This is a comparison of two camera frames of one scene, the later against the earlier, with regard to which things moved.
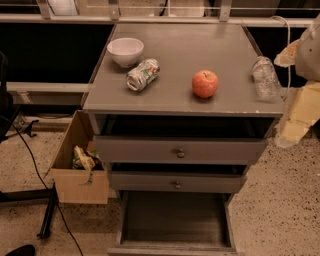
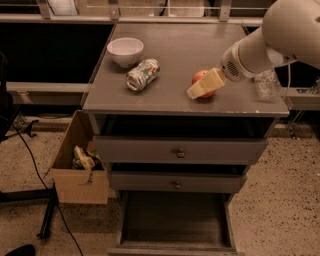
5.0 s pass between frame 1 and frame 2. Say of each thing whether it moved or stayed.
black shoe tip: stayed
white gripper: moved
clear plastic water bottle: stayed
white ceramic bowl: stayed
